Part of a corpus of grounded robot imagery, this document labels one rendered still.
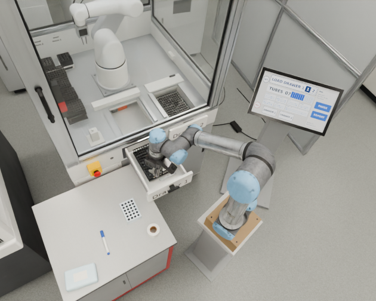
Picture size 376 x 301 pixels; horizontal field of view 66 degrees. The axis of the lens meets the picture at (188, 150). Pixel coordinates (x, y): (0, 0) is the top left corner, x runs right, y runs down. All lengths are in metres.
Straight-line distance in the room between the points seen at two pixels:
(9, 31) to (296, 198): 2.52
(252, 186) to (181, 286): 1.51
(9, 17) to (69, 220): 1.09
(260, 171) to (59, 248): 1.15
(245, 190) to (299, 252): 1.73
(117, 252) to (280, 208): 1.62
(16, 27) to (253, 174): 0.91
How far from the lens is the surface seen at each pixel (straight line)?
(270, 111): 1.98
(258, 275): 2.54
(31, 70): 1.21
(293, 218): 2.80
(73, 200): 1.83
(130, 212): 1.70
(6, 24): 1.10
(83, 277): 1.63
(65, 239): 1.75
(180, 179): 1.65
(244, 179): 1.02
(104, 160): 1.77
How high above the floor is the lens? 2.37
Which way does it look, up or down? 56 degrees down
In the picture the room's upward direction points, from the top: 10 degrees clockwise
